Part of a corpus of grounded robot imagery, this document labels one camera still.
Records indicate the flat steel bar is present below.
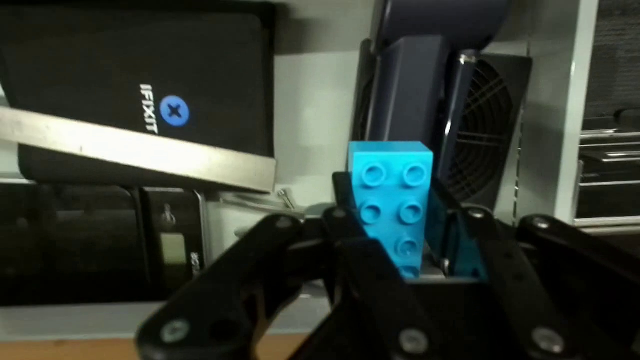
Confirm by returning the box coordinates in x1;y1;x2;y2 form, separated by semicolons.
0;106;279;197

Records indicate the black iFixit case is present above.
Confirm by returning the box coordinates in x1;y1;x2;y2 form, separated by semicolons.
0;3;279;193

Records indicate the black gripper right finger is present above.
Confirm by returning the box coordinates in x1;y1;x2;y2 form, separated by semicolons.
429;181;640;360

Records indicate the black device with display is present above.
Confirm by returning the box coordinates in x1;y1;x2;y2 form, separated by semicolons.
0;183;207;310

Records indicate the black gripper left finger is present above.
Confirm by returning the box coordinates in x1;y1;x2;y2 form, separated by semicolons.
136;170;427;360

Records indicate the blue toy brick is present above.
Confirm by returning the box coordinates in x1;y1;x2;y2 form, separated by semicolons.
345;140;487;282

